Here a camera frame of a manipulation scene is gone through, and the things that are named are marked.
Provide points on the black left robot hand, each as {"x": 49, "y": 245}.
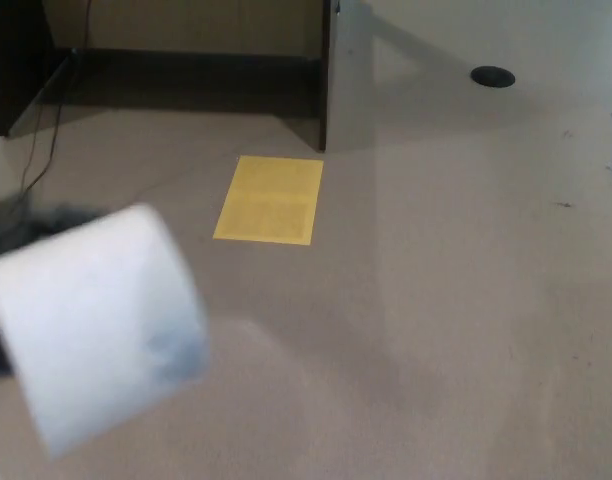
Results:
{"x": 21, "y": 227}

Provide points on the white toilet paper roll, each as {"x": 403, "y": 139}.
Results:
{"x": 96, "y": 325}

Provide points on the dark wooden desk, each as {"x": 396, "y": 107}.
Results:
{"x": 13, "y": 55}

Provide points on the yellow paper sheet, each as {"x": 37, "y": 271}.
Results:
{"x": 268, "y": 200}

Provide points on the black round floor cover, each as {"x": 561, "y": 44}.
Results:
{"x": 492, "y": 76}

